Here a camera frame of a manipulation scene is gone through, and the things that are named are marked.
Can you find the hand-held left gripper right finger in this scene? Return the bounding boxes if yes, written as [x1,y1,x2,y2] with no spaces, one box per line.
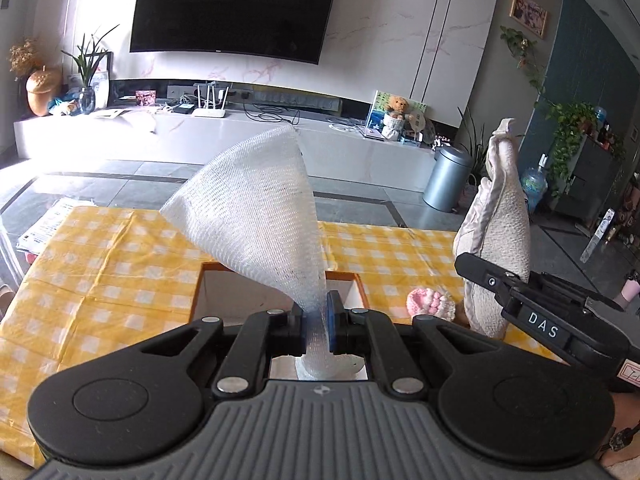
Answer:
[325,291,502,398]

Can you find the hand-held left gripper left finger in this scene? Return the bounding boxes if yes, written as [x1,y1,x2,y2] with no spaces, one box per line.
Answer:
[141,305,307,401]

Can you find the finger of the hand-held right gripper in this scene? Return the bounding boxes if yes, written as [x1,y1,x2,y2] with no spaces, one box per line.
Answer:
[453,252,532,312]

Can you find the cream terry towel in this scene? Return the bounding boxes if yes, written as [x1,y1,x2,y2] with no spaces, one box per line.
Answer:
[452,118,534,342]

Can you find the orange-rimmed cardboard box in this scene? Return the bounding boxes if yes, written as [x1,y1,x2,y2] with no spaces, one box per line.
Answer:
[188,262,372,382]

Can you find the white mesh cloth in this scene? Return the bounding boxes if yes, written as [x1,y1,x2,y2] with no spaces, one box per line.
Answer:
[159,124,364,382]

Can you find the person's right forearm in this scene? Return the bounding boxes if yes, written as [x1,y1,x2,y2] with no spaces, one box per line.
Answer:
[597,389,640,469]

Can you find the pink knitted item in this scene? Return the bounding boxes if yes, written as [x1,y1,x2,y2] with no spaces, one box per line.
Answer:
[406,287,457,320]

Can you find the pink bottle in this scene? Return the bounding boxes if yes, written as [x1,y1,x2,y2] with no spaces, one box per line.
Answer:
[622,269,640,309]

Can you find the blue water bottle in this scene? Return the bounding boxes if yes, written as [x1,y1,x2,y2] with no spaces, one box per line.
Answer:
[519,152,549,212]

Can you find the grey metal trash can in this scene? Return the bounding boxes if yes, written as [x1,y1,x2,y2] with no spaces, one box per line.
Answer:
[423,144,474,213]

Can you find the tall leafy floor plant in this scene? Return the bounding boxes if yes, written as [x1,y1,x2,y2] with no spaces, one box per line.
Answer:
[457,107,494,197]

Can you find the grey cabinet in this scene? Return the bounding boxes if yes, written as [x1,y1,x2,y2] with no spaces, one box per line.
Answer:
[554,134,637,224]

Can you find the potted ivy plant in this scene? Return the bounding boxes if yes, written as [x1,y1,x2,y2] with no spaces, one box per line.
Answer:
[544,102,599,197]

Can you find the clear acrylic picture stand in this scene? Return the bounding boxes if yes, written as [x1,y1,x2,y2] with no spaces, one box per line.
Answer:
[364,89,429,142]

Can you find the teddy bear in white pot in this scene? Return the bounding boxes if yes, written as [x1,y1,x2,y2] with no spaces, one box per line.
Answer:
[380,94,412,142]

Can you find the yellow checkered tablecloth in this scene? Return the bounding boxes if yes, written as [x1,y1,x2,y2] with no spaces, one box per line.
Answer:
[0,204,572,467]

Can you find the white marble tv console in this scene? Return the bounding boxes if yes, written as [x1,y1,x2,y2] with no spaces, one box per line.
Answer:
[12,106,439,194]

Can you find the hanging green plant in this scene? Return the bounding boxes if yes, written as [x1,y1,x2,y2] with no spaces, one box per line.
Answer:
[499,24,547,92]

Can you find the white router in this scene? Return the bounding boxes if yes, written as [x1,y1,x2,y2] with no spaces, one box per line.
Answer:
[192,83,231,120]

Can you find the stack of newspapers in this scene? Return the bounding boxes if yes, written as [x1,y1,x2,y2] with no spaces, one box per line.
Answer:
[14,197,96,256]

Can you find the green plant in glass vase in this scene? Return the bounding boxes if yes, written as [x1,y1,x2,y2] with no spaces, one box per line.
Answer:
[60,23,121,114]

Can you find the blue snack bags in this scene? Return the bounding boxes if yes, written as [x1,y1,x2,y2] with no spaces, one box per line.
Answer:
[47,97,81,116]

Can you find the black television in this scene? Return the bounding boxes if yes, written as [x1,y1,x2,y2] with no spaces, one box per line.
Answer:
[128,0,344,66]

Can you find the orange acorn-shaped vase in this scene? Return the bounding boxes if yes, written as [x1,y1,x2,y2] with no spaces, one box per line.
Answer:
[25,67,62,117]

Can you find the dried flower bunch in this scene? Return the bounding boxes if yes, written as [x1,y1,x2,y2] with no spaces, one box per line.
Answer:
[7,37,44,81]

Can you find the black cable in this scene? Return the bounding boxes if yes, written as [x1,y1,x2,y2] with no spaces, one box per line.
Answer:
[244,102,302,126]

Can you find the framed wall picture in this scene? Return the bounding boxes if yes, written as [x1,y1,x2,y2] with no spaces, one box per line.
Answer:
[508,0,549,39]

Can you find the white picture frame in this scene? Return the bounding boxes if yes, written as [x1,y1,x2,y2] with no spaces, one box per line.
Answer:
[90,52,112,109]

